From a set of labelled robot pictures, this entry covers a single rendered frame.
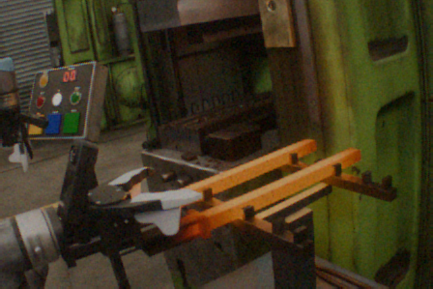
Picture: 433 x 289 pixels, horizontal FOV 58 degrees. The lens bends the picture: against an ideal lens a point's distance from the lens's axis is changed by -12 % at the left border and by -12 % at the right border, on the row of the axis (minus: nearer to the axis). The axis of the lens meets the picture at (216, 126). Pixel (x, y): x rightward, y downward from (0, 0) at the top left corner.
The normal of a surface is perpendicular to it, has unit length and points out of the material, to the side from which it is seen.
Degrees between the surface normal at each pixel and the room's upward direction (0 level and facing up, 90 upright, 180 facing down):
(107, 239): 90
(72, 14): 89
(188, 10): 90
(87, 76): 60
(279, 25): 90
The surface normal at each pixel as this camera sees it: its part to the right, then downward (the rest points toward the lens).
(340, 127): -0.74, 0.28
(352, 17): 0.65, 0.07
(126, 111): 0.40, 0.17
